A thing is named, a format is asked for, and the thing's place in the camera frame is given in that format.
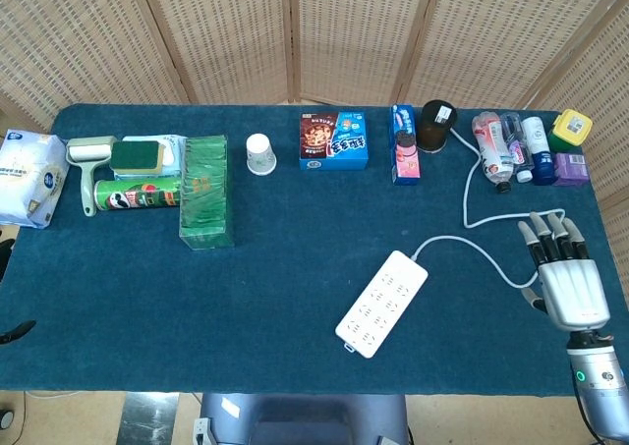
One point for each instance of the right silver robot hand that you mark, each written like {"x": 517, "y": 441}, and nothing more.
{"x": 575, "y": 293}

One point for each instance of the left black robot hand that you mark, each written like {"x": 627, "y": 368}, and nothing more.
{"x": 17, "y": 331}

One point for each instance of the white power strip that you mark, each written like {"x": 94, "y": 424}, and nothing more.
{"x": 381, "y": 305}

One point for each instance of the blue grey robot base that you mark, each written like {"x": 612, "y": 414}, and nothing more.
{"x": 304, "y": 418}

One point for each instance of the small purple box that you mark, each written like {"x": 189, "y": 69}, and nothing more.
{"x": 572, "y": 169}

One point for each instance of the white blue bottle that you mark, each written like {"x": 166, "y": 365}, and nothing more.
{"x": 538, "y": 145}

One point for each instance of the white tissue pack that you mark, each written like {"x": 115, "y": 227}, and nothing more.
{"x": 27, "y": 177}

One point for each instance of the grey metal floor plate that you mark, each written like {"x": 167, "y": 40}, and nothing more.
{"x": 147, "y": 418}

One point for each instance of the clear bottle purple label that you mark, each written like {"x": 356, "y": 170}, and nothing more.
{"x": 518, "y": 145}

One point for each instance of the yellow green lidded container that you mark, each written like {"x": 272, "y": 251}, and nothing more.
{"x": 570, "y": 130}

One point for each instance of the clear bottle red label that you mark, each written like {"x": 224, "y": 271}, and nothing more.
{"x": 491, "y": 145}

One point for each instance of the green Pringles can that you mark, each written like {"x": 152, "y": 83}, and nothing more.
{"x": 135, "y": 194}

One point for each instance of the pale green lint roller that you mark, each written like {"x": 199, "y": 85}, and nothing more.
{"x": 88, "y": 162}

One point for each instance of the green yellow sponge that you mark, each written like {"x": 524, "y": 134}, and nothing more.
{"x": 136, "y": 155}

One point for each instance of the dark brown jar black lid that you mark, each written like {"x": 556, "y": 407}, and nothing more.
{"x": 435, "y": 126}

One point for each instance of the blue pink Oreo box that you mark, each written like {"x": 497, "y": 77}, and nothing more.
{"x": 405, "y": 150}

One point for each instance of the green tea box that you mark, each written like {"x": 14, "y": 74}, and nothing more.
{"x": 206, "y": 194}

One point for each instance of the light blue wet wipes pack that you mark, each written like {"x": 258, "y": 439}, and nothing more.
{"x": 172, "y": 155}

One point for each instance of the dark teal table cloth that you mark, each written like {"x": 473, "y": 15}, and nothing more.
{"x": 295, "y": 278}

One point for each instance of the blue cookie box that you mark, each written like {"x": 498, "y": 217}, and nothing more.
{"x": 334, "y": 143}

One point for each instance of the white paper cup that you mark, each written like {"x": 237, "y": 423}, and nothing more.
{"x": 260, "y": 155}

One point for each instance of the woven wooden folding screen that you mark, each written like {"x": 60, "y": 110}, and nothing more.
{"x": 344, "y": 32}

